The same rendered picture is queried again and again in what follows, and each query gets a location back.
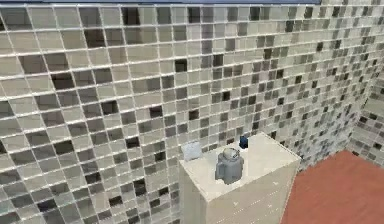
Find grey lidded jug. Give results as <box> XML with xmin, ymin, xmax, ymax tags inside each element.
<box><xmin>214</xmin><ymin>147</ymin><xmax>245</xmax><ymax>185</ymax></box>

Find cream chest of drawers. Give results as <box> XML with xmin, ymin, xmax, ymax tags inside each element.
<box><xmin>178</xmin><ymin>131</ymin><xmax>302</xmax><ymax>224</ymax></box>

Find pale grey box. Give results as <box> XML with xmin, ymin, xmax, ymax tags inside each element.
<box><xmin>181</xmin><ymin>141</ymin><xmax>203</xmax><ymax>163</ymax></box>

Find small dark blue box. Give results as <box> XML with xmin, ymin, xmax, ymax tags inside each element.
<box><xmin>238</xmin><ymin>134</ymin><xmax>250</xmax><ymax>150</ymax></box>

